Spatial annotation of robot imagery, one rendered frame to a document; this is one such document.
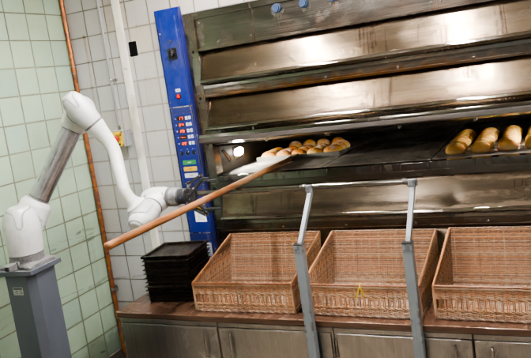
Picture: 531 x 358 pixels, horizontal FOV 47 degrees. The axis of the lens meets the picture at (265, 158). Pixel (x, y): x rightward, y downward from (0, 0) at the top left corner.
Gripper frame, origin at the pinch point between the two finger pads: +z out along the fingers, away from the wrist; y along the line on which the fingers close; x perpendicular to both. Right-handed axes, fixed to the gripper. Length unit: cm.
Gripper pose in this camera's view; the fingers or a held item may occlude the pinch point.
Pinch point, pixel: (216, 194)
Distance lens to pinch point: 288.6
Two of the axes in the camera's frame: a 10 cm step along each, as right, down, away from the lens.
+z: 9.0, -0.7, -4.4
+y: 1.4, 9.8, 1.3
